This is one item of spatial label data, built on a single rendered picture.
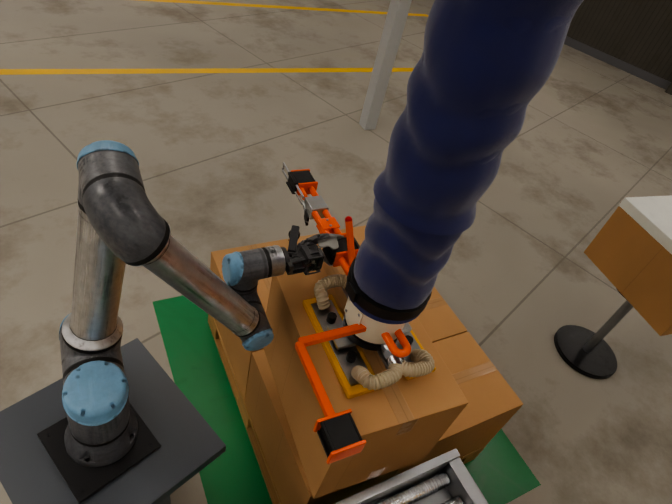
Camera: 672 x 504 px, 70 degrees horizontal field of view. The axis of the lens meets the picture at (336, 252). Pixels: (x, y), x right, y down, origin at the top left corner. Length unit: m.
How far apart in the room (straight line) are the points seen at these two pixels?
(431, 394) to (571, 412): 1.80
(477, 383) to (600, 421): 1.17
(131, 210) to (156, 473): 0.85
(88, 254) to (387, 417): 0.84
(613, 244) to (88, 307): 2.54
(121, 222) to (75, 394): 0.55
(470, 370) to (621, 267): 1.13
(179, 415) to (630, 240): 2.32
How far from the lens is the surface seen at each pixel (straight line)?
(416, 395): 1.42
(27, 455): 1.68
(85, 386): 1.40
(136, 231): 0.99
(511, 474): 2.76
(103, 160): 1.07
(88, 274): 1.25
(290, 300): 1.51
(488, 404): 2.19
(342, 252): 1.47
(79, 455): 1.57
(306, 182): 1.71
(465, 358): 2.28
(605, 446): 3.16
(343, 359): 1.39
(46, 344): 2.82
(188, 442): 1.61
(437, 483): 1.93
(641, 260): 2.91
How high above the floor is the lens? 2.21
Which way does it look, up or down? 42 degrees down
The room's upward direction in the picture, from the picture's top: 16 degrees clockwise
